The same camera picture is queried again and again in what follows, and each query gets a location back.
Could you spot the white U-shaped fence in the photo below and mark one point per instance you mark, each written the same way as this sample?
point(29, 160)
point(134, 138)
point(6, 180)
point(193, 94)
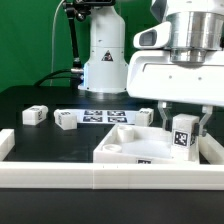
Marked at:
point(104, 176)

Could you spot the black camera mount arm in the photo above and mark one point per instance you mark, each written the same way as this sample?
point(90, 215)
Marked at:
point(79, 10)

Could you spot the AprilTag marker sheet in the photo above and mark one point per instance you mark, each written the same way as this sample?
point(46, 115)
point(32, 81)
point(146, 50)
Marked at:
point(104, 116)

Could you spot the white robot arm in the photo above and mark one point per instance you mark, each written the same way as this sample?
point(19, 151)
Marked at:
point(179, 60)

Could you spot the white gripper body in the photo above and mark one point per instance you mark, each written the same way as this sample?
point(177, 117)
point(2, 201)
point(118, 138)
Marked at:
point(152, 75)

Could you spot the white square tabletop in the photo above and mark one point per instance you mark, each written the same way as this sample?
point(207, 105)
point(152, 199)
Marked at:
point(131, 144)

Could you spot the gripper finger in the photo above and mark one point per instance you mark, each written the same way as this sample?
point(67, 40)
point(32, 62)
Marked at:
point(164, 110)
point(207, 111)

